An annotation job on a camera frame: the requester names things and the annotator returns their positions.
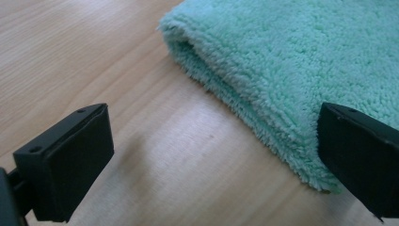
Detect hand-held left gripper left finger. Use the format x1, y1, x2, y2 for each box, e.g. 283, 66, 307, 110
12, 103, 116, 224

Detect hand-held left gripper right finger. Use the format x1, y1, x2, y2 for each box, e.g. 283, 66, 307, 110
316, 102, 399, 222

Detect mint green microfibre cloth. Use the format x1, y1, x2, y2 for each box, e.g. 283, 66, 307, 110
156, 0, 399, 194

